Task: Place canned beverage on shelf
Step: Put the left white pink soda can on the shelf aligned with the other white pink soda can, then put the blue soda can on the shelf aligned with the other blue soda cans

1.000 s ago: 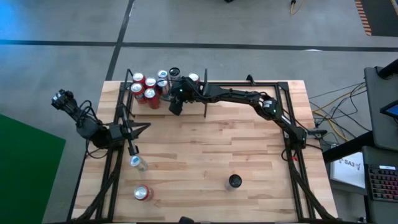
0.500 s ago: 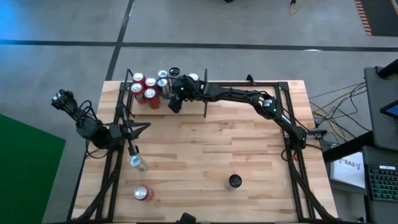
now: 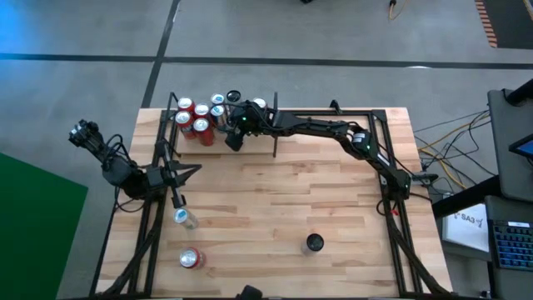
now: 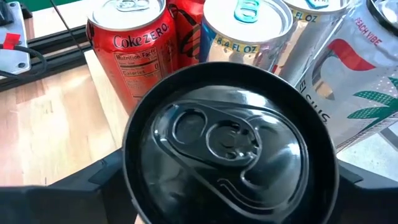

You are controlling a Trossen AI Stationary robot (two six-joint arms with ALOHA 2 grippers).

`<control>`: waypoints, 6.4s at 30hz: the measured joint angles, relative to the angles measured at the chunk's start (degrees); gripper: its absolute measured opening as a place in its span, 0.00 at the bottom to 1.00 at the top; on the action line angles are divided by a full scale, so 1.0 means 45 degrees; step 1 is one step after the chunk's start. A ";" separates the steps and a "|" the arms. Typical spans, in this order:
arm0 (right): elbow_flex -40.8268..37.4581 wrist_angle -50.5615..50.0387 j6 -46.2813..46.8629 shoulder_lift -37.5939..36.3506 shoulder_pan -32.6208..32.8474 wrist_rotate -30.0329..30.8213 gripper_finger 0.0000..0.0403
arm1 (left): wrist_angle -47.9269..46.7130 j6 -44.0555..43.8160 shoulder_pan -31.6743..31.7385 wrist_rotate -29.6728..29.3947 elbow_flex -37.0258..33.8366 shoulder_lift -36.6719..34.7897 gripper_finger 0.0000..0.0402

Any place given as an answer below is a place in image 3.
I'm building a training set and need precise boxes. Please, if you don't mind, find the green floor mat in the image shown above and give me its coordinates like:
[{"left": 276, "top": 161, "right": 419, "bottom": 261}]
[{"left": 0, "top": 152, "right": 89, "bottom": 300}]

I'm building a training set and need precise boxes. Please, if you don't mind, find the white paper sign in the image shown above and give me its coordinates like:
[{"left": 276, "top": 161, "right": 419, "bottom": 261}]
[{"left": 441, "top": 202, "right": 491, "bottom": 253}]

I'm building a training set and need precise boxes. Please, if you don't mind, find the black rounded object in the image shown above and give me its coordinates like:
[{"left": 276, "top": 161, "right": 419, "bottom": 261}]
[{"left": 243, "top": 284, "right": 263, "bottom": 300}]

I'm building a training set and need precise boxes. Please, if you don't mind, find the red soda can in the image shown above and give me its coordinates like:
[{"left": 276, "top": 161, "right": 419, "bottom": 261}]
[
  {"left": 193, "top": 102, "right": 212, "bottom": 120},
  {"left": 178, "top": 247, "right": 207, "bottom": 270}
]

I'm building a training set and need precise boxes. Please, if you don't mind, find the Celsius Peach Vibe can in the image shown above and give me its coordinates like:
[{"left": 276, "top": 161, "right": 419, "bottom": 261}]
[
  {"left": 226, "top": 89, "right": 247, "bottom": 113},
  {"left": 300, "top": 232, "right": 325, "bottom": 257}
]

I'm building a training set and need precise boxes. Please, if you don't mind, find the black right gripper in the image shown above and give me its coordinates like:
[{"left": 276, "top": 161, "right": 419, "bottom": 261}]
[{"left": 224, "top": 98, "right": 278, "bottom": 153}]

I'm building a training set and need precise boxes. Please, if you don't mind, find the Coca-Cola can black script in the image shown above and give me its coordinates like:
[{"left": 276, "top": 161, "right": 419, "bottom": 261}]
[{"left": 192, "top": 117, "right": 216, "bottom": 148}]

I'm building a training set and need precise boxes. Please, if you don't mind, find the red Fanta can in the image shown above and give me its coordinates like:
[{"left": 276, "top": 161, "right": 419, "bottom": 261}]
[{"left": 174, "top": 110, "right": 197, "bottom": 141}]

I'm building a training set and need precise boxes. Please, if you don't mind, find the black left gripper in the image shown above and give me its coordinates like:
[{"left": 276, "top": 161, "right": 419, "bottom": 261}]
[{"left": 143, "top": 139, "right": 203, "bottom": 209}]

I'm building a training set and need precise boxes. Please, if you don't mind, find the tablet with blue screen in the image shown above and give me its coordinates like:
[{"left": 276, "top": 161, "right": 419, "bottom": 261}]
[{"left": 507, "top": 132, "right": 533, "bottom": 159}]

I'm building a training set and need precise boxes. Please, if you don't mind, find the black mat striped edge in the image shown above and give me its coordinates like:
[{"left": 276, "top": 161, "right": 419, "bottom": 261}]
[{"left": 473, "top": 0, "right": 533, "bottom": 50}]

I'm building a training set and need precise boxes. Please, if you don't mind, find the yellow cable with plug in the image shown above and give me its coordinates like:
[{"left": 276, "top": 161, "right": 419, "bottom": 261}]
[{"left": 386, "top": 0, "right": 411, "bottom": 21}]

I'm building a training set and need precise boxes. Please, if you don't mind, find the black aluminium table frame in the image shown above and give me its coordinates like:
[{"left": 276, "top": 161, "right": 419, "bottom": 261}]
[{"left": 93, "top": 107, "right": 453, "bottom": 298}]

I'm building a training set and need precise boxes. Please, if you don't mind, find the black equipment cart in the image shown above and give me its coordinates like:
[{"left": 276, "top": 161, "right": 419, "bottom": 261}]
[{"left": 431, "top": 174, "right": 533, "bottom": 300}]

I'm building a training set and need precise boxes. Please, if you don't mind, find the blue backlit keyboard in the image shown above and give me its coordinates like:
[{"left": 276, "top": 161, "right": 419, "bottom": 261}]
[{"left": 490, "top": 219, "right": 533, "bottom": 271}]

